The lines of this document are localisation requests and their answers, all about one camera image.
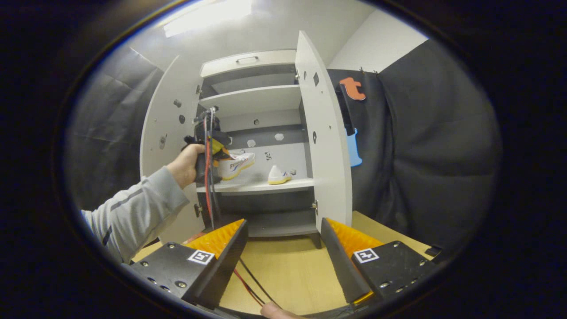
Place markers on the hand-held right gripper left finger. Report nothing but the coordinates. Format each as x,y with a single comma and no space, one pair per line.
228,257

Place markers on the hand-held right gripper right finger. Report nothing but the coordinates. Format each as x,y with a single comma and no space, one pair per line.
337,257

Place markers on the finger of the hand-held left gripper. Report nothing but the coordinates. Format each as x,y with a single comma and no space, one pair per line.
220,148

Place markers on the white canvas shoe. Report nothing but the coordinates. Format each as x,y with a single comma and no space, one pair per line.
279,176
239,165

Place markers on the white cabinet door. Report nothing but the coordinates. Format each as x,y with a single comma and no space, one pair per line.
328,155
166,124

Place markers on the white shoe cabinet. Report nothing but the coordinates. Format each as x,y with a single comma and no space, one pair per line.
261,97

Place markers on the small black object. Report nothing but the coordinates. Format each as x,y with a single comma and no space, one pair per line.
434,251

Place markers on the black backdrop cloth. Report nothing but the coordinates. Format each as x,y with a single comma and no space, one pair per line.
421,155

